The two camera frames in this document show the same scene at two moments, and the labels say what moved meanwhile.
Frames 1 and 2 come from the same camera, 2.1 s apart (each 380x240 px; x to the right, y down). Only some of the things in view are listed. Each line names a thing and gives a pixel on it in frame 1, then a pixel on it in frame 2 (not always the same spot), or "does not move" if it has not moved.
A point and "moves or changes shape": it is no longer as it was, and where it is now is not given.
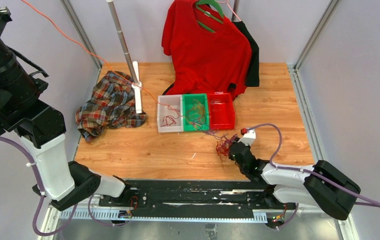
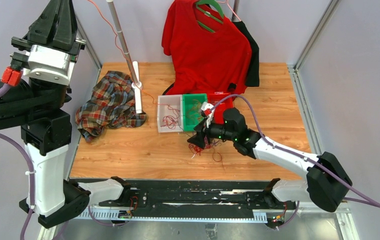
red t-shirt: [211, 54] does not move
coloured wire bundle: [223, 145] moves or changes shape
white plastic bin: [170, 113] does not move
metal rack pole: [112, 6] does not move
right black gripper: [231, 156] -> [198, 139]
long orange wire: [104, 60] -> [126, 55]
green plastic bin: [196, 112] does not move
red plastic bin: [221, 111] does not move
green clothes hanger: [210, 2] does not move
